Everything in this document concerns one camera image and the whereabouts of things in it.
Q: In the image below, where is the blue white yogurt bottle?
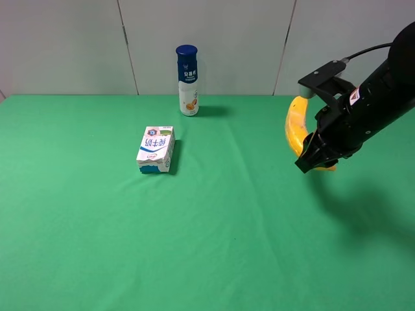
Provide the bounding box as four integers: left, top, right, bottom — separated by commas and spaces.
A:
176, 45, 199, 116

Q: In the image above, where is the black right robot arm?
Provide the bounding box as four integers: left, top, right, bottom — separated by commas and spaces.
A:
295, 24, 414, 173

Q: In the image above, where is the white blue milk carton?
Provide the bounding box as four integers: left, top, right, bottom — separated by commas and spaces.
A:
136, 126, 176, 174

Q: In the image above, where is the black camera cable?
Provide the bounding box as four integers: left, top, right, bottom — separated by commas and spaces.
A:
340, 42, 394, 63

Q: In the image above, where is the green tablecloth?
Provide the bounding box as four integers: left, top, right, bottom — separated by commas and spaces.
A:
1, 95, 414, 310

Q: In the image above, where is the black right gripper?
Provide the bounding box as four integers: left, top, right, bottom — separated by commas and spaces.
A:
295, 60, 414, 174

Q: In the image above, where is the yellow banana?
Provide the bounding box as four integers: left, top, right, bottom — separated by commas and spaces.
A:
285, 96, 336, 172

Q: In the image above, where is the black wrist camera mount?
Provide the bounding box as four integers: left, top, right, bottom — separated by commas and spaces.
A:
298, 58, 355, 107

